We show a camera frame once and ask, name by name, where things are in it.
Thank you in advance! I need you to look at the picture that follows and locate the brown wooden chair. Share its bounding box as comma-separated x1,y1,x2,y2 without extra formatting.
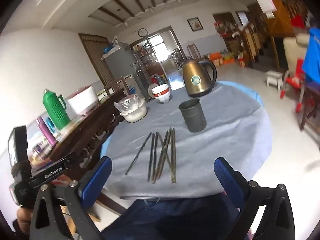
187,44,201,60

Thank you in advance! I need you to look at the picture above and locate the clear plastic bag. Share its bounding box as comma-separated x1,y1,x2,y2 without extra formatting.
114,94,145,113

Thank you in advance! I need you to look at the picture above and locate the white step stool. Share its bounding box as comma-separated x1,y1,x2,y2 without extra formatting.
265,70,283,90

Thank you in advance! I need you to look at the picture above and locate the orange wooden column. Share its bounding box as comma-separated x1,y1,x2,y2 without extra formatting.
262,0,297,38

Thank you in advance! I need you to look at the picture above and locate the grey tablecloth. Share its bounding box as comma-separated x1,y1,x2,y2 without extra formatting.
104,81,273,200

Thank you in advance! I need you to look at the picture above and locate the person's left hand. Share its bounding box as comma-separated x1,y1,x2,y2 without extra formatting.
16,208,33,233

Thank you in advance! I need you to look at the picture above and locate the cream chair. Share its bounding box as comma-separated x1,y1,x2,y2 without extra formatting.
282,34,310,72

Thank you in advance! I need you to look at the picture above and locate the dark wooden chair back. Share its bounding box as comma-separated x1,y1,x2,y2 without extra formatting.
104,76,125,95

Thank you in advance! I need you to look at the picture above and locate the green thermos flask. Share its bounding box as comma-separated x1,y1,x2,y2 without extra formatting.
42,89,71,130

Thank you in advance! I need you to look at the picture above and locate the framed wall picture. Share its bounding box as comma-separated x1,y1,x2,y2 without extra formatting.
187,17,203,32

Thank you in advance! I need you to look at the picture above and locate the large white bowl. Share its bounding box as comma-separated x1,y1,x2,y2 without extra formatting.
120,100,147,123

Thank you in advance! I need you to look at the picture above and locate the blue table cover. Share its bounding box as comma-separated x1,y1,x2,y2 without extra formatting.
100,80,265,160

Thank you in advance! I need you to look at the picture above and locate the white chest freezer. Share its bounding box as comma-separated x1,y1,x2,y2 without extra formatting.
122,74,140,98

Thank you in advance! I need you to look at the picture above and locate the grey metal utensil holder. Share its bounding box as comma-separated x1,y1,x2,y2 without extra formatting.
178,99,207,133

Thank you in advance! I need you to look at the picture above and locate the wooden stair railing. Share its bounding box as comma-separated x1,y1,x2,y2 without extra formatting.
240,17,270,65

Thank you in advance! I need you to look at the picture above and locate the dark wooden table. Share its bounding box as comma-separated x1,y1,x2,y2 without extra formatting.
299,80,320,130

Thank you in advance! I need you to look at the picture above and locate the pile of dark chopsticks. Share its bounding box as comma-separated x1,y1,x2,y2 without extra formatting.
124,127,177,183

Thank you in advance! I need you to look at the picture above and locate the grey refrigerator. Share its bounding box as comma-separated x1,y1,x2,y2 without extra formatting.
101,42,145,100

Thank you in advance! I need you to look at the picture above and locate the red plastic chair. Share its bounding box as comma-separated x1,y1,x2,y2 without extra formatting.
280,59,313,113

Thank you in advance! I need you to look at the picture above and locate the blue jacket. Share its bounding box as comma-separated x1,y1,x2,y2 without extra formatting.
301,27,320,84

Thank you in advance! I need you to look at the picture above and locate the bronze electric kettle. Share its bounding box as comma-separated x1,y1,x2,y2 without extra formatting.
182,57,217,98

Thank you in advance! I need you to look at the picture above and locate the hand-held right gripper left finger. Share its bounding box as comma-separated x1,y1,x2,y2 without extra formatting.
29,156,112,240

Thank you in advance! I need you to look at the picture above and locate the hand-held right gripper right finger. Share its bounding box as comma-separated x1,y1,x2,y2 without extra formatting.
214,157,296,240

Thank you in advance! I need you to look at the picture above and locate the wooden lattice door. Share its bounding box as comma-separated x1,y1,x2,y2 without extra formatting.
78,33,113,87

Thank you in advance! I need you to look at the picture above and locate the blue cup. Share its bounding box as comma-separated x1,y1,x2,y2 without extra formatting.
45,117,56,133

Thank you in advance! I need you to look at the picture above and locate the dark carved wooden sideboard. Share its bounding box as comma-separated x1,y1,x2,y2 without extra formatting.
27,87,128,180

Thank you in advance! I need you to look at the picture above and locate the purple bottle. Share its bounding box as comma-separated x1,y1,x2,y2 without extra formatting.
36,117,57,147

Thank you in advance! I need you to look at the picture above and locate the orange cardboard box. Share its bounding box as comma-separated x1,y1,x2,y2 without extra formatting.
209,51,237,67

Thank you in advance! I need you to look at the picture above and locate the white bowl red band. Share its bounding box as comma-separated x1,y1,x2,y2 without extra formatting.
155,92,172,104
152,84,170,97

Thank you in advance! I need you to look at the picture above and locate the white rice cooker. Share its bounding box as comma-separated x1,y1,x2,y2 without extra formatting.
67,85,98,115

